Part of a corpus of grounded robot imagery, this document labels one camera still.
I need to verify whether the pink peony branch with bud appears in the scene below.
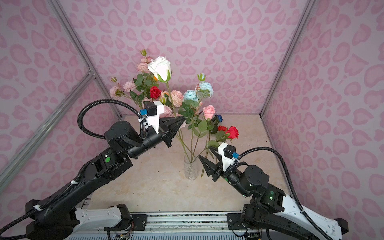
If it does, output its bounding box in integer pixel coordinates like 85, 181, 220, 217
109, 77, 144, 110

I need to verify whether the right aluminium frame strut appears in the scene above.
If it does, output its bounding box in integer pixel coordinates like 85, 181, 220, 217
260, 0, 319, 119

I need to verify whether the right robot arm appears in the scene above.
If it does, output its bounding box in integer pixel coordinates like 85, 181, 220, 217
199, 145, 349, 240

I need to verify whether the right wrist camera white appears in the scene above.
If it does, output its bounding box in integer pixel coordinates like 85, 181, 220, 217
218, 143, 239, 172

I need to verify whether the left black corrugated cable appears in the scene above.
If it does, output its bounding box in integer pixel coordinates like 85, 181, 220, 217
77, 99, 142, 140

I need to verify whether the orange rose stem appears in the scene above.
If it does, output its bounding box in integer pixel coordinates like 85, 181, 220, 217
134, 73, 159, 100

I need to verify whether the white rose stem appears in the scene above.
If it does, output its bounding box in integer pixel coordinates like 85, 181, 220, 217
148, 57, 178, 113

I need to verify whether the right black corrugated cable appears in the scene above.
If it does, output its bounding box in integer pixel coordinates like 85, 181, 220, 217
223, 146, 334, 240

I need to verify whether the small mixed roses spray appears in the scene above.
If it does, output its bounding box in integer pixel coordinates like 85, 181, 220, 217
160, 106, 193, 163

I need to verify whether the black corrugated cable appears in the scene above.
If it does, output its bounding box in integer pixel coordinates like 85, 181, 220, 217
223, 146, 334, 240
77, 99, 142, 140

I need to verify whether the teal peony branch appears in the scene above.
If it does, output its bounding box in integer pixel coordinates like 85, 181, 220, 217
179, 73, 214, 152

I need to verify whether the diagonal aluminium frame strut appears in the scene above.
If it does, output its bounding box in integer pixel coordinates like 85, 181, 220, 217
1, 71, 94, 192

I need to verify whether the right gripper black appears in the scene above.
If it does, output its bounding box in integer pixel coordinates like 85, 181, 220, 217
198, 147, 253, 198

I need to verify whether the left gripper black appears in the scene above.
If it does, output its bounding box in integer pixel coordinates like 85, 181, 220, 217
127, 114, 185, 161

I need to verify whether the small pink peony sprig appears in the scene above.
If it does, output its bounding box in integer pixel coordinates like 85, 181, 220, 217
137, 49, 152, 74

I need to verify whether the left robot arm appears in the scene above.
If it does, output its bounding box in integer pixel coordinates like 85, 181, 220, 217
1, 116, 186, 240

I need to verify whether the blue rose stem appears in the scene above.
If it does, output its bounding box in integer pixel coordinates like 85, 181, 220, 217
211, 115, 223, 135

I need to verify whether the large red rose stem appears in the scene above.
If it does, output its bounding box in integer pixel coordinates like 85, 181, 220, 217
195, 126, 240, 160
150, 86, 162, 102

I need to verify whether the clear glass cylinder vase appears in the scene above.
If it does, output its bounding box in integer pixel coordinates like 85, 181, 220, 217
184, 156, 199, 180

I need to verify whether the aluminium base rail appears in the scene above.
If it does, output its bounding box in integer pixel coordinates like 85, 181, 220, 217
55, 209, 320, 240

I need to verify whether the pink rose stem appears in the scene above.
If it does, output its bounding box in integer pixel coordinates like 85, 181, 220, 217
191, 105, 216, 162

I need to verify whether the left aluminium frame strut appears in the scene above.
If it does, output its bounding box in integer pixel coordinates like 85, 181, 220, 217
47, 0, 123, 119

